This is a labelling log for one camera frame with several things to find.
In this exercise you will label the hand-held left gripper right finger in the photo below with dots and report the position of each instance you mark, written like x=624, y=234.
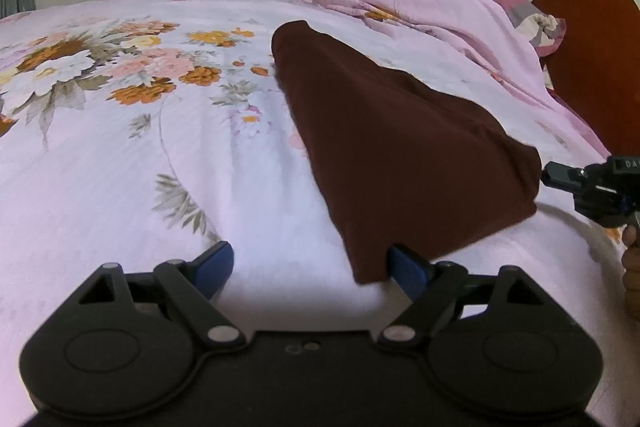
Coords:
x=407, y=271

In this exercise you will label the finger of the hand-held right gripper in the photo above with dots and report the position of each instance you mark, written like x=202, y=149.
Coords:
x=565, y=177

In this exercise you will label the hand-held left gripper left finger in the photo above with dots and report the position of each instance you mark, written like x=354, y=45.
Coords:
x=218, y=264

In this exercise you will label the maroon cloth garment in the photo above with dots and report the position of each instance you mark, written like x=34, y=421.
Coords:
x=400, y=137

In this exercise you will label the person's right hand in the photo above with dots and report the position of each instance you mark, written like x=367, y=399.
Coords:
x=632, y=267

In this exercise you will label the brown wooden headboard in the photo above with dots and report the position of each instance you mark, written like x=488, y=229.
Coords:
x=595, y=57

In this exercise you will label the bed with floral pink sheet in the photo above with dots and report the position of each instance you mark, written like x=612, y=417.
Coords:
x=175, y=147

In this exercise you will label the pink blanket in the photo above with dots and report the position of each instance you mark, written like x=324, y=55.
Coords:
x=465, y=32

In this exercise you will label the grey striped pillow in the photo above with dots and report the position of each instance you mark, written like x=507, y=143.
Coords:
x=520, y=4

